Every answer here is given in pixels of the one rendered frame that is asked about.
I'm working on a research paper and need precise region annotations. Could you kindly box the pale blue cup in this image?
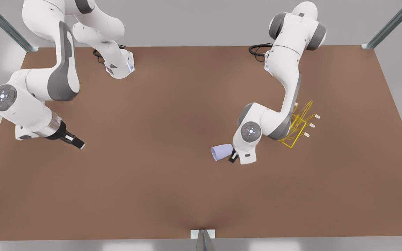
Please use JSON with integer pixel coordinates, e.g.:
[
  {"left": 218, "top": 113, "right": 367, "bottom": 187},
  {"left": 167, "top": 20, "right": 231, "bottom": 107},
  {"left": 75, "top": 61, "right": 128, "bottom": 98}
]
[{"left": 211, "top": 143, "right": 233, "bottom": 162}]

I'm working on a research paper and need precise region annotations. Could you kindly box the yellow wire cup holder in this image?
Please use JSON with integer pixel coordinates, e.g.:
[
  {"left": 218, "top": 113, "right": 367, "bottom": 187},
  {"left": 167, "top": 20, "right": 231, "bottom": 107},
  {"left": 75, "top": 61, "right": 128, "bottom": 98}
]
[{"left": 278, "top": 101, "right": 321, "bottom": 148}]

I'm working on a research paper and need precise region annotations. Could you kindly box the silver frame post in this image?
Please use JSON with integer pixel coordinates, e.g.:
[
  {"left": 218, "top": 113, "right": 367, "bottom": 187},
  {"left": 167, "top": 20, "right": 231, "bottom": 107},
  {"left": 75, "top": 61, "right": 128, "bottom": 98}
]
[
  {"left": 361, "top": 0, "right": 402, "bottom": 50},
  {"left": 0, "top": 0, "right": 39, "bottom": 53},
  {"left": 191, "top": 229, "right": 216, "bottom": 251}
]

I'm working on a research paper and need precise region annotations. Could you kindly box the black cable loop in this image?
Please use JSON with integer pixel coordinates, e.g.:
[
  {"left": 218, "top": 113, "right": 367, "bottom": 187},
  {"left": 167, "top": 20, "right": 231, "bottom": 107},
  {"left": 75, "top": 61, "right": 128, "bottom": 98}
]
[
  {"left": 93, "top": 45, "right": 127, "bottom": 64},
  {"left": 249, "top": 43, "right": 274, "bottom": 63}
]

